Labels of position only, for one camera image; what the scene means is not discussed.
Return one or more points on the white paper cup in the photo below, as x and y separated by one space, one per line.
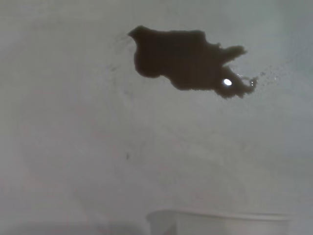
220 224

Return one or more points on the black water stain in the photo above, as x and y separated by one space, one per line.
176 61

